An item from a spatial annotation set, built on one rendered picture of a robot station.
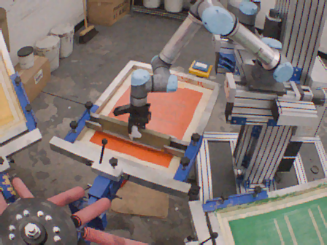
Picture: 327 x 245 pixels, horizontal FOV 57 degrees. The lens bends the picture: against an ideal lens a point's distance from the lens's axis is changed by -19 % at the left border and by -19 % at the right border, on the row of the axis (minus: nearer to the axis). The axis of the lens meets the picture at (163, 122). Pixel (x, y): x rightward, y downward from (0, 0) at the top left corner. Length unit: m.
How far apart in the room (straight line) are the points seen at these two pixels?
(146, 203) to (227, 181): 0.62
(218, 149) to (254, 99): 1.10
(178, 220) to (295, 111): 1.28
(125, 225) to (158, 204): 0.31
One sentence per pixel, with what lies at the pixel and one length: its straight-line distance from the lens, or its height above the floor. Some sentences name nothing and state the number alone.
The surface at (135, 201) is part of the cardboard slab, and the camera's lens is 2.68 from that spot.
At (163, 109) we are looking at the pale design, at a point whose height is 0.95.
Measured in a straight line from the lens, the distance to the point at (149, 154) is 1.71.
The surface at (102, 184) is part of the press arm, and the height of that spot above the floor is 1.04.
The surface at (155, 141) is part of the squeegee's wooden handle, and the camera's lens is 1.68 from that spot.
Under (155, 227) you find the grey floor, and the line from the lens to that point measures 2.57.
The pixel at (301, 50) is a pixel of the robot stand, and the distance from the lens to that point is 1.96.
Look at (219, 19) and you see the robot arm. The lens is 1.34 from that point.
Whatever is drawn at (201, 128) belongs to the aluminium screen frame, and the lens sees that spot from 1.81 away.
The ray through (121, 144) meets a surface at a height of 0.95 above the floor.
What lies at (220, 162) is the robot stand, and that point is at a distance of 2.75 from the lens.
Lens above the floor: 2.21
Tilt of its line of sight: 42 degrees down
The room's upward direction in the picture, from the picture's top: 5 degrees clockwise
